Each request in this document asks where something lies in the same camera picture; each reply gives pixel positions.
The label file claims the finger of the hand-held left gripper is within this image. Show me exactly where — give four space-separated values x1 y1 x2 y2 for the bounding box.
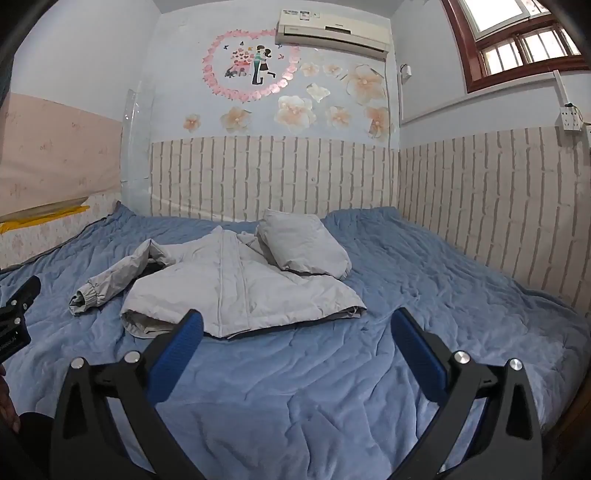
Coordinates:
0 275 42 325

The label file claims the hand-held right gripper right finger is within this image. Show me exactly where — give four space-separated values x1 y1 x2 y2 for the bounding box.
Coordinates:
390 307 544 480

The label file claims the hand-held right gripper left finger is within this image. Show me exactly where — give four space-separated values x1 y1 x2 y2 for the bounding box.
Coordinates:
48 309 213 480

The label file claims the grey puffer jacket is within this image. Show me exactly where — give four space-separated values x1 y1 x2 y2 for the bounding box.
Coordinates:
69 209 368 340

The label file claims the person's left hand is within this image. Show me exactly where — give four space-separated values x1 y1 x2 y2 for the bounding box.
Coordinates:
0 364 21 435

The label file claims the yellow tape strip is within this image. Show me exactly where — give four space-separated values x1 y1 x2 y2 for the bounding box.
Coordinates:
0 205 91 236

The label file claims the blue blanket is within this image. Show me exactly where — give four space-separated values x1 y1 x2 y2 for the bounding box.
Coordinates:
0 200 591 480

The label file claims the pink padded panel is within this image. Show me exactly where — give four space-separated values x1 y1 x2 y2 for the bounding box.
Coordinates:
0 92 123 225

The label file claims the clear plastic sheet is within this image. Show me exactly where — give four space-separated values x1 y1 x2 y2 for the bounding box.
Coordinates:
121 80 154 217

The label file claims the air conditioner pipe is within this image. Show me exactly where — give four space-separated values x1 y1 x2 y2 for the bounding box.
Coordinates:
385 48 402 152

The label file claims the white power strip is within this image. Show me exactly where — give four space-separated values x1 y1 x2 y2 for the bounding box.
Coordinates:
556 105 583 134

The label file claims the white air conditioner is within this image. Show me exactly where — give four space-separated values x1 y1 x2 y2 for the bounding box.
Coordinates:
275 7 389 60

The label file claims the brick-pattern wall panel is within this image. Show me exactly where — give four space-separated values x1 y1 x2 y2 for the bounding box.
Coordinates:
397 124 591 320
148 135 400 223

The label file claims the white cable conduit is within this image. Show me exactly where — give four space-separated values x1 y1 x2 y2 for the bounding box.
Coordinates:
400 95 469 126

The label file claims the group of flower wall stickers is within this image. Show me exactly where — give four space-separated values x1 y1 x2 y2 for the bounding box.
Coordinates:
183 60 392 141

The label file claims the pink heart wall sticker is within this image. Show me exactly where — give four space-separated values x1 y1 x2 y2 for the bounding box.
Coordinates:
202 28 301 103

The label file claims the wooden frame window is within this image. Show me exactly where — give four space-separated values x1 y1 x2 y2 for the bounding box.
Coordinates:
441 0 591 95

